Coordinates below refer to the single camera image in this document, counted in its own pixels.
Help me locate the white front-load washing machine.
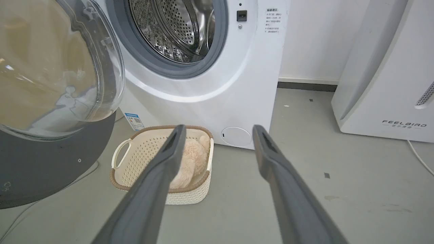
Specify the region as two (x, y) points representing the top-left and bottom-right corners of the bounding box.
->
(91, 0), (291, 150)

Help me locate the cream perforated laundry basket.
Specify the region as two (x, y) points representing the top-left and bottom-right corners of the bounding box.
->
(110, 125), (214, 205)

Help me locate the white power cable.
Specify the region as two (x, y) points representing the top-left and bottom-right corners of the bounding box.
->
(407, 140), (434, 177)

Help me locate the grey glass washing machine door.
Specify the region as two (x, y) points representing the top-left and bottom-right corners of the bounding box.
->
(0, 0), (126, 209)

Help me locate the thin grey floor cable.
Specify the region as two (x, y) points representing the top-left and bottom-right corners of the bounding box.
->
(0, 161), (100, 242)

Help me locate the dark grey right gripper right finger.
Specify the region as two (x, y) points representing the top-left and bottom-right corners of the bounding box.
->
(252, 125), (350, 244)

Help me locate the white air purifier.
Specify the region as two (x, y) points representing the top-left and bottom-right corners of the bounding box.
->
(331, 0), (434, 143)

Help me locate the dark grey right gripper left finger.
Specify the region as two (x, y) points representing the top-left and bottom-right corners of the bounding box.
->
(91, 124), (187, 244)

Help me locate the beige plush toy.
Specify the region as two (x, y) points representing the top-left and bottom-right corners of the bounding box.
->
(169, 135), (211, 189)

